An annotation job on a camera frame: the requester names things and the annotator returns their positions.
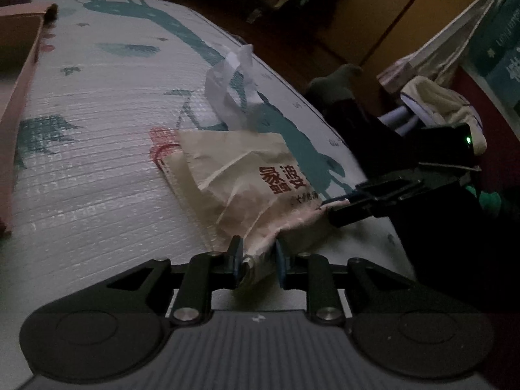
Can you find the teal printed poster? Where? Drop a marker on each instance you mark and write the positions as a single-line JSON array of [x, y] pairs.
[[499, 48]]

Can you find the cream cloth blue trim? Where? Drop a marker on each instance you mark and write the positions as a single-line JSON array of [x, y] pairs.
[[438, 97]]

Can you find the dinosaur print play mat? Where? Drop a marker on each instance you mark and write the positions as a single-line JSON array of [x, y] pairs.
[[101, 195]]

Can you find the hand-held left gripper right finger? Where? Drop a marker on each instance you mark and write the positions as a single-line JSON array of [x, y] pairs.
[[280, 266]]

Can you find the cream printed shopping bag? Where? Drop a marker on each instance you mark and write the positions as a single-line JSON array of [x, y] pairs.
[[235, 178]]

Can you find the white plastic bag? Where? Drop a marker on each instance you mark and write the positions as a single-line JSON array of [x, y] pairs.
[[451, 36]]

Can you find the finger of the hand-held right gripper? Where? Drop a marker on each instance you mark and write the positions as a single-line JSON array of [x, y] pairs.
[[390, 187], [365, 209]]

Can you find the person's socked foot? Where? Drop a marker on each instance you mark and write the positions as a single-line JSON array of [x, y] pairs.
[[337, 83]]

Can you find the wooden wardrobe door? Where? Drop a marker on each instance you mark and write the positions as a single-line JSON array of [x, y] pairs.
[[386, 16]]

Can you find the maroon cloth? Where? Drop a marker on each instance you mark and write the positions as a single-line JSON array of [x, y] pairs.
[[499, 126]]

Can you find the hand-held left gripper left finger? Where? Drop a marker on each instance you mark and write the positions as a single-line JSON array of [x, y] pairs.
[[235, 264]]

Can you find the pink cardboard box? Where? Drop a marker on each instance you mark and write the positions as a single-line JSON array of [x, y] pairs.
[[20, 101]]

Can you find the white tubular stand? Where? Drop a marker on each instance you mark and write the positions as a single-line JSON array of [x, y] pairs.
[[396, 115]]

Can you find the red-brown rubber band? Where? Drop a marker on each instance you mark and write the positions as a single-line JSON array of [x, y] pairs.
[[162, 146]]

